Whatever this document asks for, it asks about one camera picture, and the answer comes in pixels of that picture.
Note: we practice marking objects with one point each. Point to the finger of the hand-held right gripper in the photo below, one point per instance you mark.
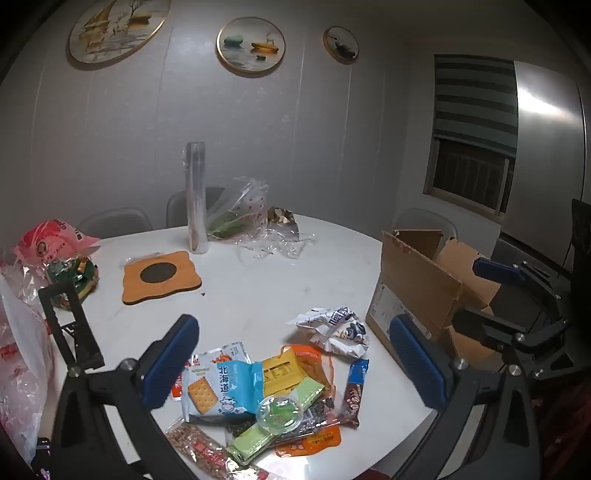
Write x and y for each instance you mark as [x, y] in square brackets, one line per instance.
[485, 325]
[496, 271]

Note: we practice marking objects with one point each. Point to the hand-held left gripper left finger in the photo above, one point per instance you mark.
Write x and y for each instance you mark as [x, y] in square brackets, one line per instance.
[171, 360]

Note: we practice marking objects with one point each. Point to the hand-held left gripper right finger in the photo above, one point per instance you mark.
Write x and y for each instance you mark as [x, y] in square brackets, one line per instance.
[418, 364]

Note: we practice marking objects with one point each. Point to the cardboard box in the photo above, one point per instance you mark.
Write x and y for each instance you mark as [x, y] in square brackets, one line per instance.
[415, 277]

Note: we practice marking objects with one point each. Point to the red nut bar packet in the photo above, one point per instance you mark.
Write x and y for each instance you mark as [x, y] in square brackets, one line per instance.
[203, 450]

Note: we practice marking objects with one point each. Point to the orange chicken foot packet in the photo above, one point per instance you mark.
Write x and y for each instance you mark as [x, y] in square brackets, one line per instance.
[307, 361]

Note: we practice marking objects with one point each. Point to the small red snack packet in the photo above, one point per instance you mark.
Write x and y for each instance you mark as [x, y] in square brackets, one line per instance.
[179, 385]

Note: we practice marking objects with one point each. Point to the blue cracker packet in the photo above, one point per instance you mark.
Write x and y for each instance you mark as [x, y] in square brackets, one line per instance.
[217, 387]

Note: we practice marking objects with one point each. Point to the brown chocolate bar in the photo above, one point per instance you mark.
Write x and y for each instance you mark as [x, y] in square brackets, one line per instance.
[356, 392]

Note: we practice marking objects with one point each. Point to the orange wooden coaster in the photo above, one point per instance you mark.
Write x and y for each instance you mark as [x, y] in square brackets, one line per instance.
[138, 286]

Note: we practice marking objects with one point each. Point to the black stand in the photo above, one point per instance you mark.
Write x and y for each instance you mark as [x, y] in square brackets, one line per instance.
[85, 337]

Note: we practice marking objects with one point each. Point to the black office chair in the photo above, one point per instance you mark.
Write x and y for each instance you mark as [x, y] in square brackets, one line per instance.
[579, 240]

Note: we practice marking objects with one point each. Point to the grey chair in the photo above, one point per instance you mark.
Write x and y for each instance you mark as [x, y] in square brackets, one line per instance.
[422, 219]
[115, 221]
[178, 207]

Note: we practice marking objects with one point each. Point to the white snack packet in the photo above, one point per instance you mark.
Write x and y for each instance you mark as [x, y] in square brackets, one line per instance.
[328, 330]

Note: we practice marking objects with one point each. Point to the window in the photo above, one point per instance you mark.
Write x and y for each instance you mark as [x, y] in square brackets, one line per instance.
[468, 177]

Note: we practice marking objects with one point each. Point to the yellow snack packet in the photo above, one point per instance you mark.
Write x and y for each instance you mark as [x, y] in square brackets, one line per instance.
[281, 371]

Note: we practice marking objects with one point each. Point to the light green snack packet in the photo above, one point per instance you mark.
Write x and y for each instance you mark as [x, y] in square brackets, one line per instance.
[251, 443]

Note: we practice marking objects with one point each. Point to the steel refrigerator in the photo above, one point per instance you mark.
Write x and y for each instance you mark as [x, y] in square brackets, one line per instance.
[540, 161]

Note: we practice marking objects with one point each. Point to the clear jelly cup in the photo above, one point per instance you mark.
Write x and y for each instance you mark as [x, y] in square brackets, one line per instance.
[279, 413]

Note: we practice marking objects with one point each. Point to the green snack bag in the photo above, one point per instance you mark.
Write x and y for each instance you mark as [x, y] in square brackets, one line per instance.
[69, 274]

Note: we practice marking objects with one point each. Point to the white red plastic bag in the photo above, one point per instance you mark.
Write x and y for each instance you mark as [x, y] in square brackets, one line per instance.
[21, 369]

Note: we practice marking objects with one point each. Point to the crumpled clear plastic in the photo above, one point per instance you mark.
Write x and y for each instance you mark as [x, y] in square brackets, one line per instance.
[272, 244]

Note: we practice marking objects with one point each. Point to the clear bag of greens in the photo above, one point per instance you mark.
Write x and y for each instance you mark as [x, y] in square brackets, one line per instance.
[233, 217]

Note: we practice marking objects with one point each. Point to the clear plastic film roll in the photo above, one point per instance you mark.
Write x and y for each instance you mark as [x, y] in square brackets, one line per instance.
[197, 198]

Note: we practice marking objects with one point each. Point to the pink plastic bag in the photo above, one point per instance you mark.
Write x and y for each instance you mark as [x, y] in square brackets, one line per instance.
[51, 240]

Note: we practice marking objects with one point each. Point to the striped window blind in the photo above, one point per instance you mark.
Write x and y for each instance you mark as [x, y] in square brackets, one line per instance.
[475, 101]

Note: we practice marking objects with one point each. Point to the gold foil wrapper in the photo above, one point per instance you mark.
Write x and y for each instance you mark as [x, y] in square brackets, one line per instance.
[282, 221]

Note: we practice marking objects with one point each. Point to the small round wall picture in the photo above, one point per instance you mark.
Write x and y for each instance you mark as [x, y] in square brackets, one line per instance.
[340, 45]

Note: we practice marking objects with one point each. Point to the medium round wall picture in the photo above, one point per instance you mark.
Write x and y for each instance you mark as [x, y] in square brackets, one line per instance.
[251, 46]

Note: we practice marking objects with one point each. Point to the large round wall picture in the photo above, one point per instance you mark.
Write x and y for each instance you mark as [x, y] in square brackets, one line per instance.
[115, 27]

